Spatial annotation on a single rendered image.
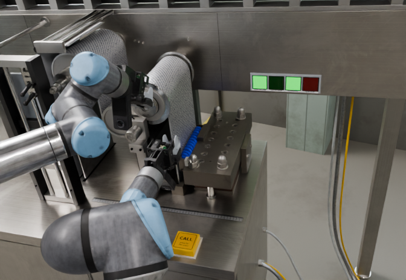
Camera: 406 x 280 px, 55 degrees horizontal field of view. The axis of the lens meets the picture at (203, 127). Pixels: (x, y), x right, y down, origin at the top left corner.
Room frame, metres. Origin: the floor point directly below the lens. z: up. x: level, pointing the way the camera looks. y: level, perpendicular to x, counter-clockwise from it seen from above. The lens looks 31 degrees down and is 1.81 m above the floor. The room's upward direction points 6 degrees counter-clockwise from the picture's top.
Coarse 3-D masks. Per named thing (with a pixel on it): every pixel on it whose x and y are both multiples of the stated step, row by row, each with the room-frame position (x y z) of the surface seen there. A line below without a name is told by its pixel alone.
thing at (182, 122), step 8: (184, 96) 1.23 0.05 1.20; (192, 96) 1.30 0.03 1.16; (184, 104) 1.22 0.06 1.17; (192, 104) 1.29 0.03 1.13; (176, 112) 1.14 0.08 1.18; (184, 112) 1.21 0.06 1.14; (192, 112) 1.28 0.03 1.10; (176, 120) 1.13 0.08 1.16; (184, 120) 1.20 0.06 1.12; (192, 120) 1.27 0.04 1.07; (176, 128) 1.12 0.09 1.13; (184, 128) 1.19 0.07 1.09; (192, 128) 1.26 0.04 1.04; (184, 136) 1.18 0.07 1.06; (184, 144) 1.17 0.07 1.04
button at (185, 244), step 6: (180, 234) 0.85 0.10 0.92; (186, 234) 0.85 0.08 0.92; (192, 234) 0.85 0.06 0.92; (198, 234) 0.84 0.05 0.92; (174, 240) 0.83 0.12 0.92; (180, 240) 0.83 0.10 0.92; (186, 240) 0.82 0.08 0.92; (192, 240) 0.82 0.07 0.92; (198, 240) 0.83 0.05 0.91; (174, 246) 0.81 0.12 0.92; (180, 246) 0.80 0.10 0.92; (186, 246) 0.80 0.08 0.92; (192, 246) 0.80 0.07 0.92; (174, 252) 0.80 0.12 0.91; (180, 252) 0.79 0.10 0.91; (186, 252) 0.79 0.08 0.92; (192, 252) 0.78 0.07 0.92
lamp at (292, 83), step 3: (288, 78) 1.27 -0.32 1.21; (291, 78) 1.27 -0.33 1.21; (294, 78) 1.26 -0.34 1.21; (297, 78) 1.26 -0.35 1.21; (300, 78) 1.26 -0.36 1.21; (288, 81) 1.27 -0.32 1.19; (291, 81) 1.27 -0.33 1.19; (294, 81) 1.26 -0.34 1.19; (297, 81) 1.26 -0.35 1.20; (288, 84) 1.27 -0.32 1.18; (291, 84) 1.27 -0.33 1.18; (294, 84) 1.26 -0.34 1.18; (297, 84) 1.26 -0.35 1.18; (288, 87) 1.27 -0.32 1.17; (291, 87) 1.27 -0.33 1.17; (294, 87) 1.26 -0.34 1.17; (297, 87) 1.26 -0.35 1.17
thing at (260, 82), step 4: (256, 76) 1.31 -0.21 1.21; (260, 76) 1.30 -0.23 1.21; (264, 76) 1.30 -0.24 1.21; (256, 80) 1.31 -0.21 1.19; (260, 80) 1.30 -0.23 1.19; (264, 80) 1.30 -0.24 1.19; (256, 84) 1.31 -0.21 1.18; (260, 84) 1.30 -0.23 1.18; (264, 84) 1.30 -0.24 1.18; (260, 88) 1.30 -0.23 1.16; (264, 88) 1.30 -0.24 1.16
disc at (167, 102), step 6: (150, 84) 1.09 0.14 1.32; (156, 90) 1.08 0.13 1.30; (162, 90) 1.08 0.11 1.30; (162, 96) 1.08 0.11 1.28; (168, 102) 1.07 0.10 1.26; (168, 108) 1.07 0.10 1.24; (132, 114) 1.11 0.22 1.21; (168, 114) 1.07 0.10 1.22; (156, 120) 1.09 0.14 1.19; (162, 120) 1.08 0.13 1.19
